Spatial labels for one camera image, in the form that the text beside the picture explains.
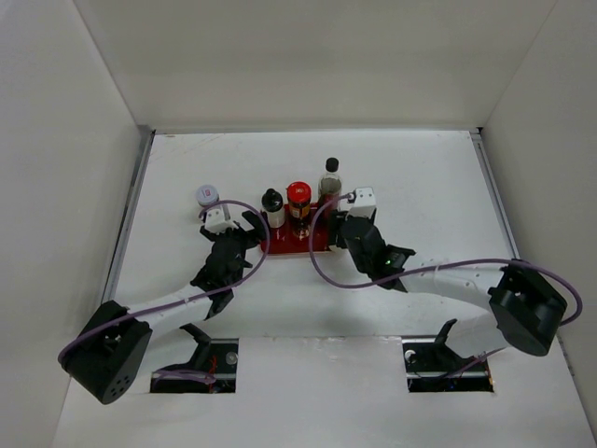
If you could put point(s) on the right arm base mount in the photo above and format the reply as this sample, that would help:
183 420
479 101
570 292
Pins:
432 367

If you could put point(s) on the black cap white bottle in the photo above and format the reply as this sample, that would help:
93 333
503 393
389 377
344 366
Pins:
272 204

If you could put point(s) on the red rectangular tray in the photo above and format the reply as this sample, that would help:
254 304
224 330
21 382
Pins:
292 238

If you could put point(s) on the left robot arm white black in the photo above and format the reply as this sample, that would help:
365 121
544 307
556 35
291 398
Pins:
108 353

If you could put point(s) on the red lid chili sauce jar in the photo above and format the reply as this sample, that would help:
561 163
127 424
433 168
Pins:
299 195

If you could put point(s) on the tall dark sauce bottle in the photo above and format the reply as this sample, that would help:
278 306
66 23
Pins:
330 184

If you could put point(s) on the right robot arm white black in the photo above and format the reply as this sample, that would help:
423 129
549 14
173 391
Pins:
520 308

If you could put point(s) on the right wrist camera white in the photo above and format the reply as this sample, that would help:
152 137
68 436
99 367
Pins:
362 203

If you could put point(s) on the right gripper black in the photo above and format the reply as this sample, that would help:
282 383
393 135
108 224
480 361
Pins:
337 218

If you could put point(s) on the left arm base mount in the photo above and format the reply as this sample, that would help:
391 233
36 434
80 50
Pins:
211 369

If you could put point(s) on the white lid paste jar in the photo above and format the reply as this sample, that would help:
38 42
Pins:
206 195

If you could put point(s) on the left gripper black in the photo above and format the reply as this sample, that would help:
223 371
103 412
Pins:
251 240

